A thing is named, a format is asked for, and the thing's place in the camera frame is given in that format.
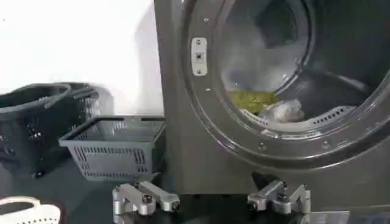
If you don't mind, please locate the grey dryer with round opening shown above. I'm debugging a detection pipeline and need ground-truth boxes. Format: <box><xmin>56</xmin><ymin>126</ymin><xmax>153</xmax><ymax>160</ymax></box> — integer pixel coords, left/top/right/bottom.
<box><xmin>153</xmin><ymin>0</ymin><xmax>390</xmax><ymax>212</ymax></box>

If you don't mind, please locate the green garment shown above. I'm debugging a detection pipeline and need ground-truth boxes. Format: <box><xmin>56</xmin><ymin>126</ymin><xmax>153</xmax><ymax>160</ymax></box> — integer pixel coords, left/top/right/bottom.
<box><xmin>227</xmin><ymin>89</ymin><xmax>280</xmax><ymax>116</ymax></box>

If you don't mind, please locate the grey plastic laundry basket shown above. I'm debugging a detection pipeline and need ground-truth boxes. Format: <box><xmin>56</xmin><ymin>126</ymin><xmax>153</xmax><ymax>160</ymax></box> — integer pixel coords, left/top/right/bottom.
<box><xmin>58</xmin><ymin>115</ymin><xmax>167</xmax><ymax>182</ymax></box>

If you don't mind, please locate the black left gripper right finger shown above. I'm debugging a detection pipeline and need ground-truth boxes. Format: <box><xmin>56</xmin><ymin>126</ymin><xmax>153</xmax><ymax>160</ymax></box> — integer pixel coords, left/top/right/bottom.
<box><xmin>247</xmin><ymin>172</ymin><xmax>312</xmax><ymax>215</ymax></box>

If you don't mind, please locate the white door latch plate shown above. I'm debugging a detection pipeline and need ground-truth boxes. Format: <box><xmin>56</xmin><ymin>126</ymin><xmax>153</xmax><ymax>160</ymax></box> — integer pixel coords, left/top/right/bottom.
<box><xmin>191</xmin><ymin>37</ymin><xmax>208</xmax><ymax>77</ymax></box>

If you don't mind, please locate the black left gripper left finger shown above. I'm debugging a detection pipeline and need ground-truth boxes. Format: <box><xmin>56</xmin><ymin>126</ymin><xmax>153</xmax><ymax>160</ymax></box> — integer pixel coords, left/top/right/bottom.
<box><xmin>112</xmin><ymin>180</ymin><xmax>181</xmax><ymax>224</ymax></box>

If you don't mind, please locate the white garment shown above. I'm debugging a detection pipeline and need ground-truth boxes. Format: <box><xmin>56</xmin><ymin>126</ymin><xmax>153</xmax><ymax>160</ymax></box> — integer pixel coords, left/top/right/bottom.
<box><xmin>258</xmin><ymin>98</ymin><xmax>306</xmax><ymax>124</ymax></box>

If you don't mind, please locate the black plastic laundry basket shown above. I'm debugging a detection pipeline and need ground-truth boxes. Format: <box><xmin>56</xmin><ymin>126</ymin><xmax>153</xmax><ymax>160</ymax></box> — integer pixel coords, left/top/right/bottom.
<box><xmin>0</xmin><ymin>82</ymin><xmax>101</xmax><ymax>179</ymax></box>

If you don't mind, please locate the white plastic laundry basket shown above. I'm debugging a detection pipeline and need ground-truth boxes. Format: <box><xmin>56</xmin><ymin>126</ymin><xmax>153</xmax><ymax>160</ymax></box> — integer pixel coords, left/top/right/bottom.
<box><xmin>0</xmin><ymin>196</ymin><xmax>62</xmax><ymax>224</ymax></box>

